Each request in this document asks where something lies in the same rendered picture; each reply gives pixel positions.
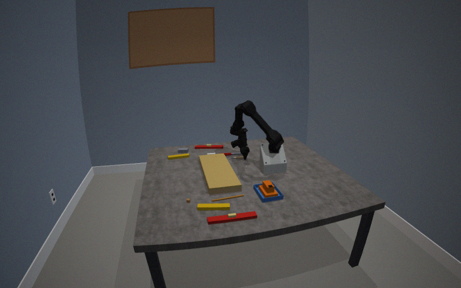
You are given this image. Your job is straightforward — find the tan panel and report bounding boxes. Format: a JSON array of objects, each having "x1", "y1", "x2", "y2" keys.
[{"x1": 199, "y1": 153, "x2": 242, "y2": 195}]

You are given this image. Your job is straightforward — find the blue shallow tray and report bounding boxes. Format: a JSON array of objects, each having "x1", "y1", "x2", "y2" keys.
[{"x1": 253, "y1": 182, "x2": 283, "y2": 203}]

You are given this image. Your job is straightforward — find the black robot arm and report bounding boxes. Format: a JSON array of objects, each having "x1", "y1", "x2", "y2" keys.
[{"x1": 230, "y1": 100, "x2": 284, "y2": 154}]

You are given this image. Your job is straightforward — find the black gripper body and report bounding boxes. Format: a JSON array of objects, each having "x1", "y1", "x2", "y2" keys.
[{"x1": 238, "y1": 137, "x2": 250, "y2": 153}]

